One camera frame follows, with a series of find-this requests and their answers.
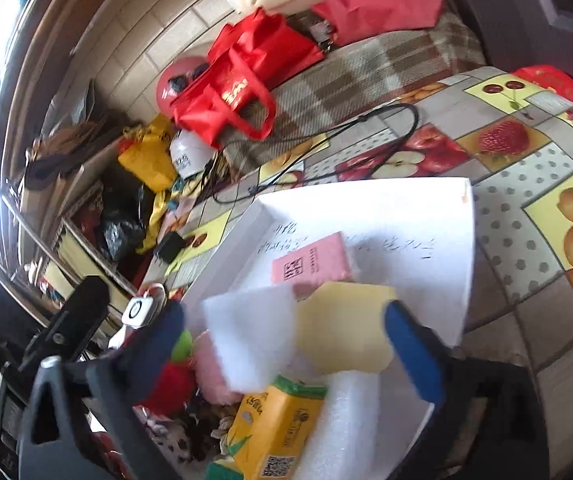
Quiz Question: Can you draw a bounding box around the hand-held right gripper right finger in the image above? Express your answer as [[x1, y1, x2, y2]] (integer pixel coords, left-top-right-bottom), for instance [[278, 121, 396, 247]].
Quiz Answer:
[[384, 300, 550, 480]]

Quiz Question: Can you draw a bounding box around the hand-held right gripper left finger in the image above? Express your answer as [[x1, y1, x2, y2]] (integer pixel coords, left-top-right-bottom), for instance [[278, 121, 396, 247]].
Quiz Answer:
[[19, 300, 187, 480]]

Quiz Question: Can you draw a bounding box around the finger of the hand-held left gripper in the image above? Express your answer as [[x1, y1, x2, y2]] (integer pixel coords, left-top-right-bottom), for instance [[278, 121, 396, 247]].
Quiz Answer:
[[19, 276, 112, 367]]

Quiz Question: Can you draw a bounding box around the red plush toy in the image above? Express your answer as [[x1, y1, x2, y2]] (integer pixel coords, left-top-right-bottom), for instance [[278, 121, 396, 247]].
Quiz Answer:
[[141, 330, 197, 416]]

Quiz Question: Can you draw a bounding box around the pink plush toy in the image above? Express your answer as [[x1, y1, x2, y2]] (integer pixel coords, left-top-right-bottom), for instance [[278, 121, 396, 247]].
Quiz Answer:
[[191, 332, 242, 406]]

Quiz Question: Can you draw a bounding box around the yellow sponge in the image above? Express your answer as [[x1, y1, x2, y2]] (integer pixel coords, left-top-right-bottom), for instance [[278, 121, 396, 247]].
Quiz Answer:
[[297, 282, 397, 376]]

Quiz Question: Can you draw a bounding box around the white sponge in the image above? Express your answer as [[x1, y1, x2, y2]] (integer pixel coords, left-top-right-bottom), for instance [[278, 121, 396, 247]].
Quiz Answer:
[[201, 285, 300, 393]]

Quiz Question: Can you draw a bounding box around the white cardboard box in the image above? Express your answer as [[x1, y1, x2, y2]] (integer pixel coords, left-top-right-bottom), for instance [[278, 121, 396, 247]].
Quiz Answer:
[[181, 176, 477, 480]]

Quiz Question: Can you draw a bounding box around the black plastic bag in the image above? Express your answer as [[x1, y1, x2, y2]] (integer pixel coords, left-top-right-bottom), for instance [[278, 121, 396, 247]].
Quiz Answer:
[[97, 185, 147, 261]]

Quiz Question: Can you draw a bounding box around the white foam block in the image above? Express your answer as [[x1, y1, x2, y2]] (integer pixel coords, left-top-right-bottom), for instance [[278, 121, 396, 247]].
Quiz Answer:
[[294, 370, 382, 480]]

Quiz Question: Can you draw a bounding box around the black power adapter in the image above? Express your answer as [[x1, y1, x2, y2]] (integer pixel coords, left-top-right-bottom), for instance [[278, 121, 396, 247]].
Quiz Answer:
[[155, 232, 186, 263]]

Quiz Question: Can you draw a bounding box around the floral patterned cloth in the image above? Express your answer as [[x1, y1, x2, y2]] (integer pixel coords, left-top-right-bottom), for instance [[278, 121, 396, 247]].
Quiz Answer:
[[136, 400, 237, 466]]

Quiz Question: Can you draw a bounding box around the crumpled yellow plastic bag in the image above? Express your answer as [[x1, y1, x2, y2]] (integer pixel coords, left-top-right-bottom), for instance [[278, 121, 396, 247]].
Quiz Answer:
[[136, 190, 187, 253]]

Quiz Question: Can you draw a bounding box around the pink printed packet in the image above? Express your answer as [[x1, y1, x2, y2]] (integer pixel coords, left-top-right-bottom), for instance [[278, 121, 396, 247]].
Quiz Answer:
[[271, 232, 355, 286]]

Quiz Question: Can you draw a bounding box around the yellow green drink carton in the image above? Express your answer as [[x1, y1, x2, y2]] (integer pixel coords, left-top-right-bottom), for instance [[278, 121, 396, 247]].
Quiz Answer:
[[226, 375, 328, 480]]

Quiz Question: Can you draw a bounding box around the pile of cardboard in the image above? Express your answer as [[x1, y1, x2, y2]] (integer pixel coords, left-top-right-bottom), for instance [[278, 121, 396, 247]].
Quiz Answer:
[[21, 80, 132, 191]]

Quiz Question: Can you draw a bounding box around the yellow shopping bag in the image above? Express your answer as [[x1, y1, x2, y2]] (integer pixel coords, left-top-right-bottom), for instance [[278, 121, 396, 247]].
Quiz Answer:
[[118, 115, 177, 192]]

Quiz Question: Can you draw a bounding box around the fruit print tablecloth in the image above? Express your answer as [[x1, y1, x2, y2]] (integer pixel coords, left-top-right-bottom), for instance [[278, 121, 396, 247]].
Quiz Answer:
[[156, 65, 573, 480]]

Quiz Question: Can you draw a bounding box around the white plastic jar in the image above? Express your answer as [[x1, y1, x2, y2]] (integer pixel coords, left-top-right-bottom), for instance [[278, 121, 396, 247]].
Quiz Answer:
[[169, 130, 214, 178]]

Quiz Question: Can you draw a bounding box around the red round helmet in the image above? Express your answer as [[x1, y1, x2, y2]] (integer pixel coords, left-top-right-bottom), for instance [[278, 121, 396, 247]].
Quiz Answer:
[[155, 57, 210, 116]]

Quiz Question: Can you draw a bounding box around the red tote bag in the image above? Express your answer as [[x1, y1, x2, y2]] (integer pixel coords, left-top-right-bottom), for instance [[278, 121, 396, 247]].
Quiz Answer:
[[170, 9, 325, 150]]

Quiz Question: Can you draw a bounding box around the plaid blanket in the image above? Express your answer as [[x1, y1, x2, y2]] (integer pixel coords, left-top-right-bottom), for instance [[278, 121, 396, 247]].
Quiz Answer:
[[221, 12, 487, 171]]

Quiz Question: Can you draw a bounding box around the red plastic bag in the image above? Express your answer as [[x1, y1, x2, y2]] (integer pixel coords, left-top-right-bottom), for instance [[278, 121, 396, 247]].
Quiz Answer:
[[511, 65, 573, 111]]

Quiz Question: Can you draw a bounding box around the white round-ring device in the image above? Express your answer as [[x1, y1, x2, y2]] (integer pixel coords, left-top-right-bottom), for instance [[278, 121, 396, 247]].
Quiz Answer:
[[121, 285, 167, 329]]

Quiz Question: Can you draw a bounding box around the black cable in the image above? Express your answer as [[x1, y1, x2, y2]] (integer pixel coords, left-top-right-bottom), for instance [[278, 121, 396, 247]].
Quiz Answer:
[[201, 103, 420, 206]]

